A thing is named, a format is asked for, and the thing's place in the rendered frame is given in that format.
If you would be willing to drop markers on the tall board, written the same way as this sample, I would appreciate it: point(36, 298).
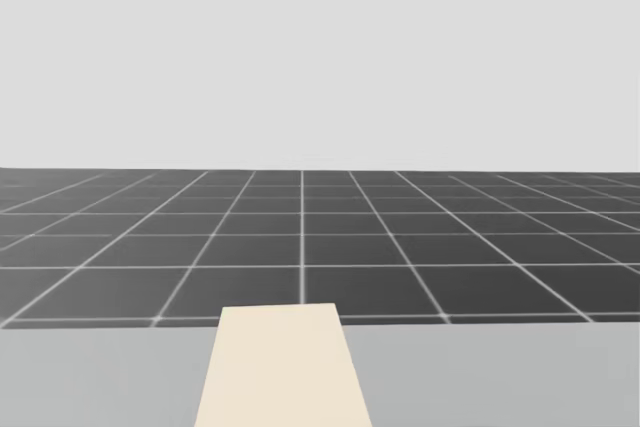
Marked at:
point(282, 367)

